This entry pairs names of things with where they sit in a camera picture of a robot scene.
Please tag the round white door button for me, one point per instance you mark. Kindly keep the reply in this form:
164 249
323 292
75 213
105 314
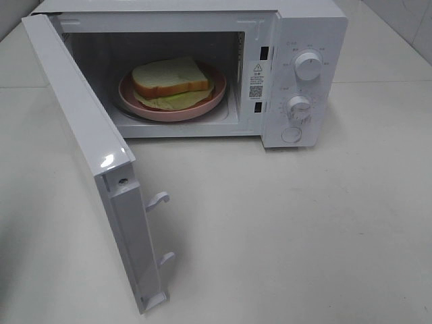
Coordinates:
291 135

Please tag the white bread lettuce sandwich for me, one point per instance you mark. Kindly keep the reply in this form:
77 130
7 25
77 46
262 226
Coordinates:
171 85

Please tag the white microwave door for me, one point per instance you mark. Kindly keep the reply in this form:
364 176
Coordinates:
107 162

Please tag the pink round plate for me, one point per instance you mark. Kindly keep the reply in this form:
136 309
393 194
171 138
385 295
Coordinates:
213 73

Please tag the glass microwave turntable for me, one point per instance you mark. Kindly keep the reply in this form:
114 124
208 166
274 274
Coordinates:
215 108

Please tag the white lower timer knob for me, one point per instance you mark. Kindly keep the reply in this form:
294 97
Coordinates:
299 108

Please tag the white microwave oven body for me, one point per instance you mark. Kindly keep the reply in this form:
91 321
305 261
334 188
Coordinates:
253 43

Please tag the white upper power knob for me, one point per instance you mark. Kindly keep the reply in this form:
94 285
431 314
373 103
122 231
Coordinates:
308 65

